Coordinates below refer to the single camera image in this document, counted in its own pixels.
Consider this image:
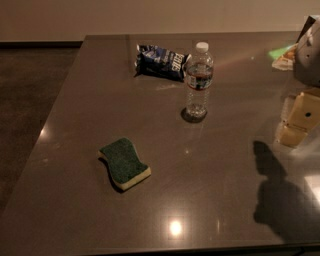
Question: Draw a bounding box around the blue chip bag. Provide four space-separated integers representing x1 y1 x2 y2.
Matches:
135 45 191 82

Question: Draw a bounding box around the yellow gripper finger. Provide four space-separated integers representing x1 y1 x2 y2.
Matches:
277 87 320 148

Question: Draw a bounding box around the green and yellow sponge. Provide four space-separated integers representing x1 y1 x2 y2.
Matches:
99 138 151 191

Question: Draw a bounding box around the green and orange snack bag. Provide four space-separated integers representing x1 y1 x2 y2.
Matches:
269 44 297 71

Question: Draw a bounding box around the clear plastic water bottle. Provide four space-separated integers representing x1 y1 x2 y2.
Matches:
184 42 214 123

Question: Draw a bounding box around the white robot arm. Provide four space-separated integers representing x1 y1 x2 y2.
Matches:
275 15 320 148

